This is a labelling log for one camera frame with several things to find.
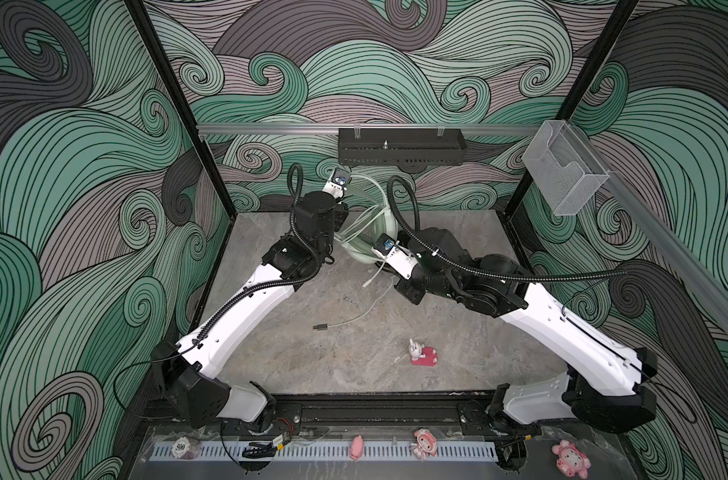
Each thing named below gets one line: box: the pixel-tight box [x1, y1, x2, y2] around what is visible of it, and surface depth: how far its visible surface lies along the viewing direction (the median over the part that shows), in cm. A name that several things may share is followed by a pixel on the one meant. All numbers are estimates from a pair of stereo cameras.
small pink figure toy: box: [349, 434, 365, 461], surface depth 70 cm
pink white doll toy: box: [411, 428, 437, 462], surface depth 69 cm
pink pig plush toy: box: [551, 440, 591, 479], surface depth 67 cm
